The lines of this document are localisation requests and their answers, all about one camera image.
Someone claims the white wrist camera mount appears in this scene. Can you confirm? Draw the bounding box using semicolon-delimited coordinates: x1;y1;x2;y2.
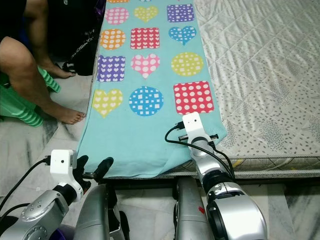
50;149;84;190
181;111;205;143

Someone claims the silver robot right leg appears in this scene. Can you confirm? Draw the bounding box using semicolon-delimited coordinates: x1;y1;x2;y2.
172;177;209;240

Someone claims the green plastic stool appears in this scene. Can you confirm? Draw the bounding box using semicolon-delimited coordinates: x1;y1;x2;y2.
0;69;62;128

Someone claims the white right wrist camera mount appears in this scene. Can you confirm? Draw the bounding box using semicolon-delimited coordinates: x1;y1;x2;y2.
181;111;205;143

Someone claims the teal mat with coloured shapes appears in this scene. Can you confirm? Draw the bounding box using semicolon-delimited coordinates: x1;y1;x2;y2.
77;0;224;179

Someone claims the black bed frame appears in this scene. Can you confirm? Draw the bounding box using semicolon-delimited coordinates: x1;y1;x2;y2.
105;172;320;191

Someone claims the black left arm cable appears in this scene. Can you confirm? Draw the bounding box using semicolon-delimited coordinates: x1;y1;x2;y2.
0;202;31;223
0;157;53;201

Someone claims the silver robot leg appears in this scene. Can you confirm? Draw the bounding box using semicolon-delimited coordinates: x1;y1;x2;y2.
79;177;129;240
172;177;209;240

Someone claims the silver robot left leg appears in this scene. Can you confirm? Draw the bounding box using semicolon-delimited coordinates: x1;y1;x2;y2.
79;177;129;240

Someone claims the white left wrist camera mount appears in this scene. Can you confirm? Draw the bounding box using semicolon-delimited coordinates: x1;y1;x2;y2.
50;149;84;190

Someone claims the white quilted mattress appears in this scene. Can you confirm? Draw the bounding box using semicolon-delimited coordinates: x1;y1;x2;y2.
157;0;320;180

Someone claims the adult in black shorts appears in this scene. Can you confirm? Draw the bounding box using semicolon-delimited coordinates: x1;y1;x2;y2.
0;0;87;126

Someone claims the black handbag with silver buckle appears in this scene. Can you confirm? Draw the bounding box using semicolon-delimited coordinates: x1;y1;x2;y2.
61;0;100;77

